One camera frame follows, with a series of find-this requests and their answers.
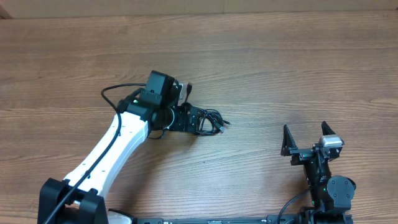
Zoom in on black cable bundle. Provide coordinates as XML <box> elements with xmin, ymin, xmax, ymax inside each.
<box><xmin>174</xmin><ymin>82</ymin><xmax>232</xmax><ymax>137</ymax></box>

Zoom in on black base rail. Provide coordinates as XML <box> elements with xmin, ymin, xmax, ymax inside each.
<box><xmin>107</xmin><ymin>214</ymin><xmax>354</xmax><ymax>224</ymax></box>

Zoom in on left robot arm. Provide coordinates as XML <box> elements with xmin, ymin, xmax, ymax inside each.
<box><xmin>37</xmin><ymin>71</ymin><xmax>197</xmax><ymax>223</ymax></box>

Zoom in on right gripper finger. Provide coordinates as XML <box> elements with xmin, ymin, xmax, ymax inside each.
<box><xmin>280</xmin><ymin>124</ymin><xmax>298</xmax><ymax>156</ymax></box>
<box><xmin>321</xmin><ymin>121</ymin><xmax>335</xmax><ymax>136</ymax></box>

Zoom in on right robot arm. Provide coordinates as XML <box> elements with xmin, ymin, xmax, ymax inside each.
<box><xmin>277</xmin><ymin>121</ymin><xmax>356</xmax><ymax>224</ymax></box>

